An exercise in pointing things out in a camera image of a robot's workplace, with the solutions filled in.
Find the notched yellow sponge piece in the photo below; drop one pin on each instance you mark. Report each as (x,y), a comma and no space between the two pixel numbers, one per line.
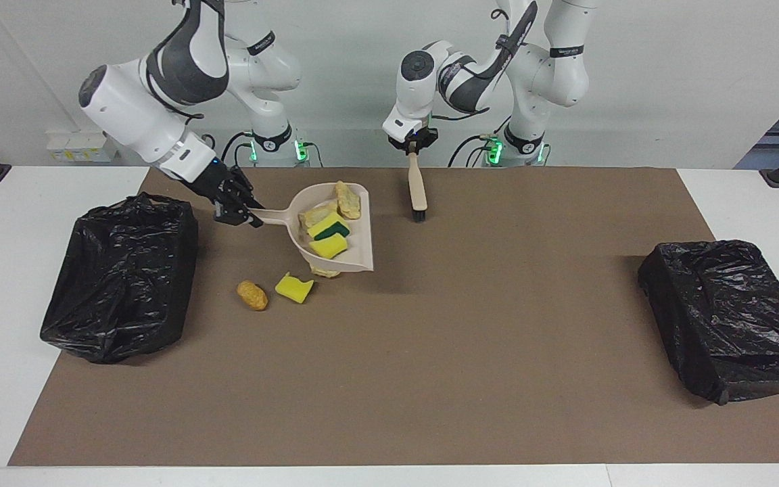
(293,289)

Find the green and yellow sponge piece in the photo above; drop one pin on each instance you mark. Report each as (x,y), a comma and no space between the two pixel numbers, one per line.
(327,226)

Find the beige plastic dustpan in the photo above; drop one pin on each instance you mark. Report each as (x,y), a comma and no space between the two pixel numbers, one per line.
(359,250)

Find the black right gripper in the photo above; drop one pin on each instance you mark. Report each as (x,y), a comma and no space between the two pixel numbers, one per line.
(217,182)

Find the plain yellow sponge piece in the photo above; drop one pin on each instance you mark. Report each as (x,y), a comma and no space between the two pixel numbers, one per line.
(328,247)

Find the brown nugget shaped trash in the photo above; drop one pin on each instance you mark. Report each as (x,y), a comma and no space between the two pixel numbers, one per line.
(252,295)

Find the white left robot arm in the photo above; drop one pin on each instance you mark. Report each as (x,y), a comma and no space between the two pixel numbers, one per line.
(416,95)

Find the pale trash piece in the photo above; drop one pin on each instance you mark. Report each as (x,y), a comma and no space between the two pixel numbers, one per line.
(347,201)
(325,273)
(312,216)

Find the brown table mat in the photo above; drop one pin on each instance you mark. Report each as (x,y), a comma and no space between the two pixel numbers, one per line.
(362,406)

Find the white power strip box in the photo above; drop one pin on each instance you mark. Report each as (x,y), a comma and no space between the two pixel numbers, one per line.
(68,147)

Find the black bag lined bin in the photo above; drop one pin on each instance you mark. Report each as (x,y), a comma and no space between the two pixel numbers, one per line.
(727,318)
(119,277)

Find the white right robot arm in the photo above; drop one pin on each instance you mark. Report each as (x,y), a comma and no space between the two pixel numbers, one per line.
(139,115)

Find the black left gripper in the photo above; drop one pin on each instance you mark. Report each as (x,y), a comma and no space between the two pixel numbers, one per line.
(416,142)

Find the beige hand brush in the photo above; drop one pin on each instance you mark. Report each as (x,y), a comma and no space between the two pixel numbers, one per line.
(417,182)

